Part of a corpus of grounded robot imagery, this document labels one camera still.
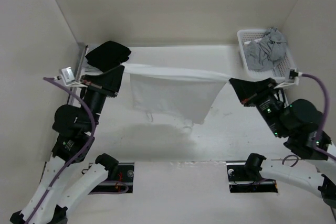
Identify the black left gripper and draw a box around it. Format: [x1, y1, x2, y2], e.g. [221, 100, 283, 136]
[81, 65, 127, 131]

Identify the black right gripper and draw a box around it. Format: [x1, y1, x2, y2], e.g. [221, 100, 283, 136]
[229, 76, 287, 136]

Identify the white tank top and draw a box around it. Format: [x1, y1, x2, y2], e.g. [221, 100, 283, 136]
[123, 63, 230, 125]

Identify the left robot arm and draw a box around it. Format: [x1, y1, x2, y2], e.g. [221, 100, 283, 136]
[10, 65, 124, 223]

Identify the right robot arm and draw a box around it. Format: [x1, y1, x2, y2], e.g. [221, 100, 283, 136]
[229, 78, 335, 208]

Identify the folded black tank top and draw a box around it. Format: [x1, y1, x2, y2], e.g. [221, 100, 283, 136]
[86, 41, 131, 72]

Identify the grey tank top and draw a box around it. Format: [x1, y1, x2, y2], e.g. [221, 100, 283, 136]
[244, 27, 287, 72]

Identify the white plastic basket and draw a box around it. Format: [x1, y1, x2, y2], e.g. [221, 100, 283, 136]
[237, 29, 296, 83]

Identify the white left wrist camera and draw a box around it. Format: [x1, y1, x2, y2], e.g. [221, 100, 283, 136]
[59, 67, 86, 87]

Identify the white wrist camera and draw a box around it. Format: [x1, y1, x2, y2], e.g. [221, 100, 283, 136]
[275, 68, 303, 89]
[59, 67, 86, 87]

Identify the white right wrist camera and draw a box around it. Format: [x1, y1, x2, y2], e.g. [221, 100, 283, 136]
[275, 68, 303, 89]

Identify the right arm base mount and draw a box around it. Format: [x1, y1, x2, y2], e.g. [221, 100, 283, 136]
[226, 161, 278, 194]

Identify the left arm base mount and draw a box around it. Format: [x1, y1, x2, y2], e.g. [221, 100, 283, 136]
[91, 163, 135, 194]

